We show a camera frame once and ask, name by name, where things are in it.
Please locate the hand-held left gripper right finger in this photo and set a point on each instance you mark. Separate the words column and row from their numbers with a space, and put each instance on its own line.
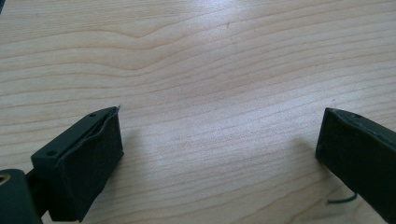
column 358, row 152

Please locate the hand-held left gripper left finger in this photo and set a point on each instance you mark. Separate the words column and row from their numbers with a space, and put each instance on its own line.
column 81, row 165

